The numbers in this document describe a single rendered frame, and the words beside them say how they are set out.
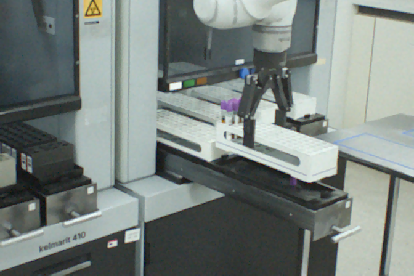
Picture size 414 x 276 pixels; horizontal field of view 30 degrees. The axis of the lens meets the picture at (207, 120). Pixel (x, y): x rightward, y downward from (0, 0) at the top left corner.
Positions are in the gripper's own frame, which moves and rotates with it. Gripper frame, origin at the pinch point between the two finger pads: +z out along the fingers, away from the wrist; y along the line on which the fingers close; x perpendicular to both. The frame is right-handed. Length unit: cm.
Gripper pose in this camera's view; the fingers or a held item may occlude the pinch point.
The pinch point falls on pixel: (264, 133)
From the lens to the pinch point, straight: 182.6
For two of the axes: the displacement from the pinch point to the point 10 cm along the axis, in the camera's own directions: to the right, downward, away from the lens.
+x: -6.9, -2.4, 6.8
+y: 7.2, -1.7, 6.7
